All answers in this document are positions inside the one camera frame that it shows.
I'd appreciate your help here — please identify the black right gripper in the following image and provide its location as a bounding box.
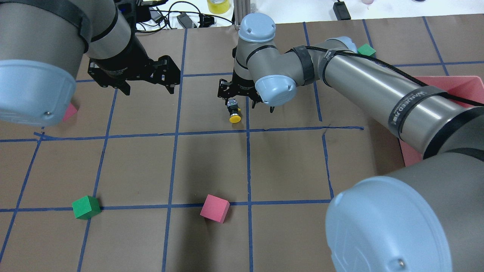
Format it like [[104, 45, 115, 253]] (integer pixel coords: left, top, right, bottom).
[[217, 70, 276, 114]]

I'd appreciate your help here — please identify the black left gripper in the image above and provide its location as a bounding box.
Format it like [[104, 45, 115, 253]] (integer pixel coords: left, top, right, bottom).
[[88, 55, 181, 96]]

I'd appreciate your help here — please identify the yellow push button switch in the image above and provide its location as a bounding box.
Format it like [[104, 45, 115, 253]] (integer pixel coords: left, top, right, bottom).
[[226, 99, 242, 124]]

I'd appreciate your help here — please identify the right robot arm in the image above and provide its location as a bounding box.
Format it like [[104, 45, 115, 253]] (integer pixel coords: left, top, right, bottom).
[[218, 13, 483, 272]]

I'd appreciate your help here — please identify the pink cube far corner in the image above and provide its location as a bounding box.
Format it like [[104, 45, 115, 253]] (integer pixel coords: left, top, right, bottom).
[[62, 103, 78, 122]]

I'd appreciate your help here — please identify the yellow tape roll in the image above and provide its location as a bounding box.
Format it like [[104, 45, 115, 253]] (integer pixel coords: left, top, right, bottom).
[[207, 0, 231, 14]]

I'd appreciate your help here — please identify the pink cube near centre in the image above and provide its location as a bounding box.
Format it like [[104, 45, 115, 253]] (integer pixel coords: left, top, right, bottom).
[[200, 194, 230, 224]]

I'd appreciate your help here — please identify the black power adapter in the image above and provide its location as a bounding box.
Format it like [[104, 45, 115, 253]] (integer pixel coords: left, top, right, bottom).
[[332, 0, 351, 21]]

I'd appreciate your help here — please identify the green cube near bin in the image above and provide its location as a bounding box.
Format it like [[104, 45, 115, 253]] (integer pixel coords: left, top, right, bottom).
[[357, 43, 376, 57]]

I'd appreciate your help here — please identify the green cube near base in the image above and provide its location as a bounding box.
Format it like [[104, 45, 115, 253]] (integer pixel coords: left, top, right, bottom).
[[71, 196, 101, 220]]

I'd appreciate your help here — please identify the pink plastic bin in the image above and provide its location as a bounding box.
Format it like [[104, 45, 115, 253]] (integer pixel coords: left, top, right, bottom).
[[400, 76, 483, 166]]

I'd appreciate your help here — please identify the aluminium frame post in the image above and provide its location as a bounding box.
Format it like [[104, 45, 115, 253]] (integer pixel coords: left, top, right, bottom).
[[233, 0, 251, 30]]

